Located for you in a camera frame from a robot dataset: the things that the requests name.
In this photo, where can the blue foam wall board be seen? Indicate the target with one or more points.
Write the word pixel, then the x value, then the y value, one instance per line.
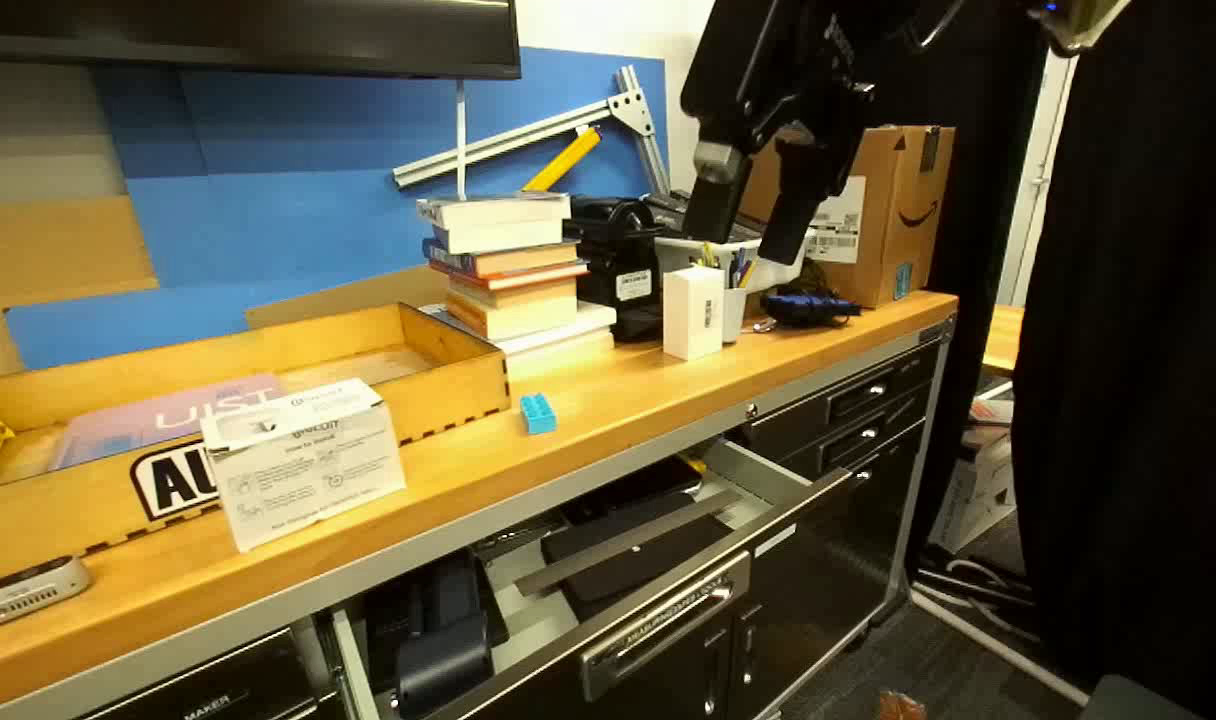
pixel 272 225

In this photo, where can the white pen cup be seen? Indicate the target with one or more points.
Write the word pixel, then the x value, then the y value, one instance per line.
pixel 739 286

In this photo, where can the wide white book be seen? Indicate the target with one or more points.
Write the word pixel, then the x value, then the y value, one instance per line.
pixel 561 332

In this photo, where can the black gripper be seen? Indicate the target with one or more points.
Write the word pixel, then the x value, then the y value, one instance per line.
pixel 782 66

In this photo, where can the thick cream book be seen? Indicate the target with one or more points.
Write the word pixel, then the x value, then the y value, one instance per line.
pixel 523 314

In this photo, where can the thin white rod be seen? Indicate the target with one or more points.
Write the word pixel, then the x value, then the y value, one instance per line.
pixel 462 141

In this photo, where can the tan wall board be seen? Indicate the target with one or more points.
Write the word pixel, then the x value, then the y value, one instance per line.
pixel 48 255

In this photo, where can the small white upright box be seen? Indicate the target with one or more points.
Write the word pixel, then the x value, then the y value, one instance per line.
pixel 692 314

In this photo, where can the black label printer device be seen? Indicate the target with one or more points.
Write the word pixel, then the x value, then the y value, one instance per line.
pixel 622 280

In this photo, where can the black curtain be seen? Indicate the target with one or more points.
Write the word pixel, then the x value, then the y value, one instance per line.
pixel 1143 332

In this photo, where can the thick white book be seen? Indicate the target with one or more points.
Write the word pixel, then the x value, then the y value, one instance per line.
pixel 502 220

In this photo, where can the wooden laser-cut tray box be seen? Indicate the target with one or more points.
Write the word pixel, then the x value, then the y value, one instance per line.
pixel 462 387

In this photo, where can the black and white sticker label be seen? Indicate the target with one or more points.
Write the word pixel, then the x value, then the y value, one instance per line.
pixel 171 483

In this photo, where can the white box on floor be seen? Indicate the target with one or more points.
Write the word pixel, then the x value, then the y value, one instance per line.
pixel 975 487

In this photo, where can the white printed paper box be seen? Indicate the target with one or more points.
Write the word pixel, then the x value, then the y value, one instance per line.
pixel 310 460

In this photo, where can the open black metal drawer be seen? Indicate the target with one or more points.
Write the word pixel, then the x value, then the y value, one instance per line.
pixel 662 626

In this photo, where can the aluminium rail with bracket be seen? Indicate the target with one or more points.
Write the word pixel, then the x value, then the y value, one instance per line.
pixel 530 132

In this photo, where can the small yellow item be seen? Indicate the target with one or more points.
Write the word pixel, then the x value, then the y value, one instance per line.
pixel 692 465

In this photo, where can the white vertical post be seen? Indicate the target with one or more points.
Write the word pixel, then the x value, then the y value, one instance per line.
pixel 1035 175

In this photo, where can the small blue block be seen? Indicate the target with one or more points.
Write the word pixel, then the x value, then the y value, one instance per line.
pixel 536 415

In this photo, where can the silver metal name plate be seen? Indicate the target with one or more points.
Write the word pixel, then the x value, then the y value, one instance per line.
pixel 23 595

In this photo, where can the white plastic bin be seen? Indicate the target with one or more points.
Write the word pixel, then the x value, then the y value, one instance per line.
pixel 772 274

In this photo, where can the red covered book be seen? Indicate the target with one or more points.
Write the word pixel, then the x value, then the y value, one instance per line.
pixel 530 278

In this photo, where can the black flat tray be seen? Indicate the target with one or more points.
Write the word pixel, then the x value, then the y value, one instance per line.
pixel 632 562

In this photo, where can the brown cardboard shipping box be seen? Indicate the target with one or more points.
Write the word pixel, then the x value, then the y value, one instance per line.
pixel 903 215

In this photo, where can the yellow spirit level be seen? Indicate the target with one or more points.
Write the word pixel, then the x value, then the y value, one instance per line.
pixel 565 163

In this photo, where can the pink booklet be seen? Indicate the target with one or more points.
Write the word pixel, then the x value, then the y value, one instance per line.
pixel 142 426

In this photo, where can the black pouch case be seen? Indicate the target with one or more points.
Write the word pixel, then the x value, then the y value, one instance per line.
pixel 434 642

